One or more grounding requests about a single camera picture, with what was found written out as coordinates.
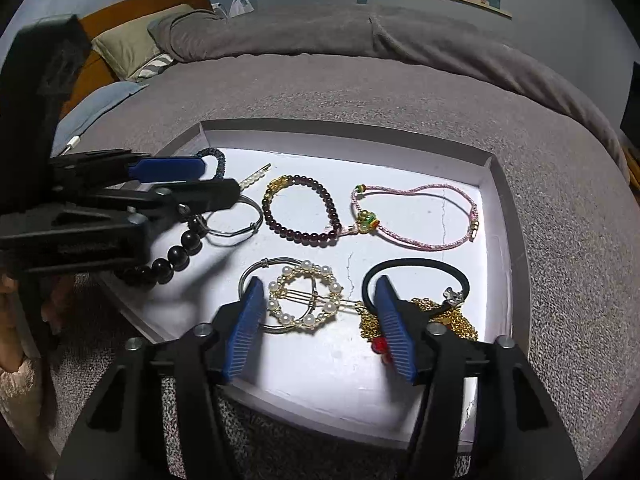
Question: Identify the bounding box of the beige fluffy clothing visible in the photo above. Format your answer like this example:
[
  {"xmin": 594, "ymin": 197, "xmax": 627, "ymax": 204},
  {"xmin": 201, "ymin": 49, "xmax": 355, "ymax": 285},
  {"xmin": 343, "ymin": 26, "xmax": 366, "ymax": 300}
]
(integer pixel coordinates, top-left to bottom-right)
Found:
[{"xmin": 0, "ymin": 352, "xmax": 56, "ymax": 480}]

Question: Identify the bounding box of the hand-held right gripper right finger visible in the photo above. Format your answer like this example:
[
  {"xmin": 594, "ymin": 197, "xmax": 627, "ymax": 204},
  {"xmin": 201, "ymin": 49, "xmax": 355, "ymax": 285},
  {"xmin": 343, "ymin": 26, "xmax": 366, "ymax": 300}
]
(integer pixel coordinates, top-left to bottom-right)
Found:
[{"xmin": 374, "ymin": 275, "xmax": 583, "ymax": 480}]

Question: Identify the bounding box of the wooden headboard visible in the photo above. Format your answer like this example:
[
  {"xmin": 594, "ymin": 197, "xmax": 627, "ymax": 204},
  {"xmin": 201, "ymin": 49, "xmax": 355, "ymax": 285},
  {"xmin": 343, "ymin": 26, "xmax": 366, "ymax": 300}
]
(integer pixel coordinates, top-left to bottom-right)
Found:
[{"xmin": 60, "ymin": 0, "xmax": 213, "ymax": 116}]

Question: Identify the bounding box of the gold necklace with red beads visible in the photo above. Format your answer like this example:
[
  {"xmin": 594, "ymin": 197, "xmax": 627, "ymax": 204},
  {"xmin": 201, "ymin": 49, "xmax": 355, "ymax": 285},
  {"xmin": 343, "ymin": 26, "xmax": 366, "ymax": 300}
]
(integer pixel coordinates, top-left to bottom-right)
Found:
[{"xmin": 357, "ymin": 297, "xmax": 478, "ymax": 366}]

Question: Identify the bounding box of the grey textured bed cover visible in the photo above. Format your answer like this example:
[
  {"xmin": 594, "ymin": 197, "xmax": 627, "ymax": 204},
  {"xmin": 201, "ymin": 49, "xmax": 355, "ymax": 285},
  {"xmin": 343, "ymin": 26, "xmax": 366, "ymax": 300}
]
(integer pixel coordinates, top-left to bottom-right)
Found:
[{"xmin": 47, "ymin": 52, "xmax": 640, "ymax": 480}]

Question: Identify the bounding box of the olive pillow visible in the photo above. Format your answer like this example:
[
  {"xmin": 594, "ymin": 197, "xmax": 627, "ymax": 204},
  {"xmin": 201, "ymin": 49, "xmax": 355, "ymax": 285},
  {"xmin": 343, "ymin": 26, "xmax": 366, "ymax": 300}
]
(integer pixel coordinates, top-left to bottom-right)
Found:
[{"xmin": 91, "ymin": 4, "xmax": 196, "ymax": 81}]

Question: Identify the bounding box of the grey cardboard tray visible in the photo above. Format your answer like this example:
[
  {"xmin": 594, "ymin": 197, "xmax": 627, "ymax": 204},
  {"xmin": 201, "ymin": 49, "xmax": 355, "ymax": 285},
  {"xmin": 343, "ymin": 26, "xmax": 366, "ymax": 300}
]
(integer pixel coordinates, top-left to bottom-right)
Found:
[{"xmin": 97, "ymin": 118, "xmax": 531, "ymax": 456}]

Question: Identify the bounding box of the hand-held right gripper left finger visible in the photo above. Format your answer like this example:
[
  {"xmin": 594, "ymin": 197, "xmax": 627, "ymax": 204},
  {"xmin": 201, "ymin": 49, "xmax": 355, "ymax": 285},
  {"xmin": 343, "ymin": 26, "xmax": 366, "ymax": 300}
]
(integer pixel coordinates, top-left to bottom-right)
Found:
[{"xmin": 55, "ymin": 276, "xmax": 266, "ymax": 480}]

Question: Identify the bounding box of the pearl hair pin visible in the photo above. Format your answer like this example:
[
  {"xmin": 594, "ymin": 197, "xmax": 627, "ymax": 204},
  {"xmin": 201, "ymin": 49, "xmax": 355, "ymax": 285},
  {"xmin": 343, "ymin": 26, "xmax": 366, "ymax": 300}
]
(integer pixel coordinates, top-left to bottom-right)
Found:
[{"xmin": 239, "ymin": 162, "xmax": 273, "ymax": 192}]

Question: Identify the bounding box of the dark red bead bracelet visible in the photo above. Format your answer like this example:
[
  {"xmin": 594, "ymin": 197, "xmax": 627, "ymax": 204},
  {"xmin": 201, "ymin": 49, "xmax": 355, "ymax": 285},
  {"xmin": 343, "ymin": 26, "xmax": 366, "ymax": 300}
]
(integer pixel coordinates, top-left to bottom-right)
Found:
[{"xmin": 261, "ymin": 174, "xmax": 343, "ymax": 247}]

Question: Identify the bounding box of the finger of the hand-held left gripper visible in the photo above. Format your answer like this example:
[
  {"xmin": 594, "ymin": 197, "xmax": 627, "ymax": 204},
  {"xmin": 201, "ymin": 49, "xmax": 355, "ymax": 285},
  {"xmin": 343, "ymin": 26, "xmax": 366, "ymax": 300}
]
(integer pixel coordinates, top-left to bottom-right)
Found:
[
  {"xmin": 0, "ymin": 178, "xmax": 242, "ymax": 276},
  {"xmin": 50, "ymin": 150, "xmax": 207, "ymax": 188}
]

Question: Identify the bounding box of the pink cord bracelet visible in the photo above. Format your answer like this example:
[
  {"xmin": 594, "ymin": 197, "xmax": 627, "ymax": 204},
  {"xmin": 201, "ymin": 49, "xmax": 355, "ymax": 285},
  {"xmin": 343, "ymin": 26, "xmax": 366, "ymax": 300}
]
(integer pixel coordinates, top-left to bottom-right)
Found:
[{"xmin": 350, "ymin": 183, "xmax": 479, "ymax": 252}]

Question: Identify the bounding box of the light blue pillow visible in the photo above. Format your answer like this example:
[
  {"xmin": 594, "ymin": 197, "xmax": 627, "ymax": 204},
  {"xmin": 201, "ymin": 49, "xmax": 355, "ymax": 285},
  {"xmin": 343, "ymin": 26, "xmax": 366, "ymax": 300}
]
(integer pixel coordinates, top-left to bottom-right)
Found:
[{"xmin": 50, "ymin": 81, "xmax": 148, "ymax": 158}]

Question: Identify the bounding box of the grey duvet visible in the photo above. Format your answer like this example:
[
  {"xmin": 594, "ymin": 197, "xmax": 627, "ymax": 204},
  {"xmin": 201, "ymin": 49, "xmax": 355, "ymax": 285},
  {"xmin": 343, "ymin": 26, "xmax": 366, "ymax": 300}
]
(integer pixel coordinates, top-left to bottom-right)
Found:
[{"xmin": 147, "ymin": 5, "xmax": 628, "ymax": 171}]

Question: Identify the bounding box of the pearl ring hair clip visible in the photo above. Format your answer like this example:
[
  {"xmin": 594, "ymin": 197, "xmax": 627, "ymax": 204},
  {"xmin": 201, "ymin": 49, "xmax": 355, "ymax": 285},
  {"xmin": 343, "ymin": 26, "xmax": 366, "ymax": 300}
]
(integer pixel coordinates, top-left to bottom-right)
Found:
[{"xmin": 267, "ymin": 262, "xmax": 366, "ymax": 333}]

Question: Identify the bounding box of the silver bangle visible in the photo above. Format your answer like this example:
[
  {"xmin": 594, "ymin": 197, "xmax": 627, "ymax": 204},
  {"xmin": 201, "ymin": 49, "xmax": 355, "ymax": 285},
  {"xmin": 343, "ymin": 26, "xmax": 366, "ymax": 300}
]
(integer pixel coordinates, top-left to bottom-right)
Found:
[
  {"xmin": 238, "ymin": 256, "xmax": 321, "ymax": 334},
  {"xmin": 197, "ymin": 197, "xmax": 264, "ymax": 247}
]

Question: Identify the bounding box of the person's left hand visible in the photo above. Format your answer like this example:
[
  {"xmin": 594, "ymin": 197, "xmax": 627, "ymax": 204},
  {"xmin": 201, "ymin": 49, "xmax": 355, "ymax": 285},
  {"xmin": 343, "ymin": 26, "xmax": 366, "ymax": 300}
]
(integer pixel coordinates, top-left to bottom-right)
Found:
[{"xmin": 0, "ymin": 260, "xmax": 76, "ymax": 371}]

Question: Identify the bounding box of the small black beaded bracelet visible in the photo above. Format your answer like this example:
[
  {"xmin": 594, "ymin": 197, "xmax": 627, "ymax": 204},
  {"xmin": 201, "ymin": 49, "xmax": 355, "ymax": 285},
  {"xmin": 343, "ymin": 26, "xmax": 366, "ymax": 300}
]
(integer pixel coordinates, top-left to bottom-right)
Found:
[{"xmin": 194, "ymin": 146, "xmax": 227, "ymax": 182}]

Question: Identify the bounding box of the large black bead bracelet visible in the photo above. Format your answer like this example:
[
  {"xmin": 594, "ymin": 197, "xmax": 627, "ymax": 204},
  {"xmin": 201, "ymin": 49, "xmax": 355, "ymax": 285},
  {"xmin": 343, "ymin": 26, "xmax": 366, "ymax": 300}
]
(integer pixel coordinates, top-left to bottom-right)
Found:
[{"xmin": 117, "ymin": 215, "xmax": 207, "ymax": 289}]

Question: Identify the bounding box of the black hair tie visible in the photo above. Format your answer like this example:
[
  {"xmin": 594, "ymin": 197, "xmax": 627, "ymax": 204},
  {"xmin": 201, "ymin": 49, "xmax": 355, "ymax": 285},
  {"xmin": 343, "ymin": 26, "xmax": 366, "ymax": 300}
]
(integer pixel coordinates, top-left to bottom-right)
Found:
[{"xmin": 361, "ymin": 258, "xmax": 473, "ymax": 321}]

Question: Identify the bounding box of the wooden television stand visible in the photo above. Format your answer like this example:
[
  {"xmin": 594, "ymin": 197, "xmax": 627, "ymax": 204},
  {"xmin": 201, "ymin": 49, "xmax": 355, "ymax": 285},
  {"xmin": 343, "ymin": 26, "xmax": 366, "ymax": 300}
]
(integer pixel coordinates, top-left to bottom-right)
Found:
[{"xmin": 622, "ymin": 142, "xmax": 640, "ymax": 186}]

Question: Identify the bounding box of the striped pillow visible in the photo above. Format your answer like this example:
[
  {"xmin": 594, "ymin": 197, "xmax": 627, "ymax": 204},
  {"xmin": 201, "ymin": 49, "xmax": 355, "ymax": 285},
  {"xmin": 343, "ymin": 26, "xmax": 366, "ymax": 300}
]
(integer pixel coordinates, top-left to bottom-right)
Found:
[{"xmin": 135, "ymin": 52, "xmax": 176, "ymax": 82}]

